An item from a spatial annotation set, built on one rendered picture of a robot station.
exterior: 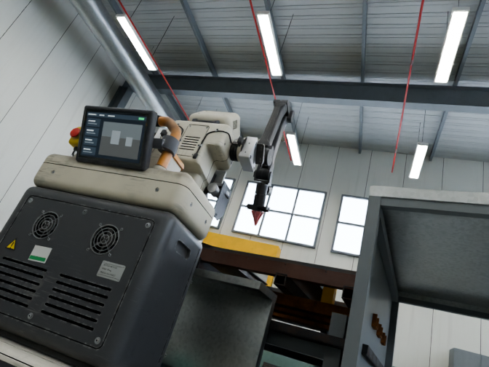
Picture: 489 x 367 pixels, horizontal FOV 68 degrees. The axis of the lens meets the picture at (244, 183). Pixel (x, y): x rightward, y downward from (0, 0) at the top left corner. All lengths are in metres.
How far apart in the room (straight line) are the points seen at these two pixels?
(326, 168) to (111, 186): 10.86
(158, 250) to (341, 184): 10.64
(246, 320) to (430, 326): 8.90
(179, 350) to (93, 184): 0.86
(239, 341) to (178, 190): 0.79
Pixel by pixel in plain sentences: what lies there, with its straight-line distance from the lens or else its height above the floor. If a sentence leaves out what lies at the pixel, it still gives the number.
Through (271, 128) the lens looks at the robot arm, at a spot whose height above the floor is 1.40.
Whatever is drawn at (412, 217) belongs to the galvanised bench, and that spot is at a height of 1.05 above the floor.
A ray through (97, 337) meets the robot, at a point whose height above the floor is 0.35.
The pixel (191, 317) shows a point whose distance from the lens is 1.71.
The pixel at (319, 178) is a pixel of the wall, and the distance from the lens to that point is 11.60.
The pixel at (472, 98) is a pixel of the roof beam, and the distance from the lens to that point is 9.59.
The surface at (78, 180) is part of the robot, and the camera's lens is 1.19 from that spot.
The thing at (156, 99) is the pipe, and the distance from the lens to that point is 10.68.
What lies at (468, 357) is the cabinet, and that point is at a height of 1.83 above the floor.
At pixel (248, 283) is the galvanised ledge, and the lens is 1.45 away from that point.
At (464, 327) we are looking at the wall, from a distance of 10.48.
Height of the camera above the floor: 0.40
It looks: 25 degrees up
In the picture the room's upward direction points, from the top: 18 degrees clockwise
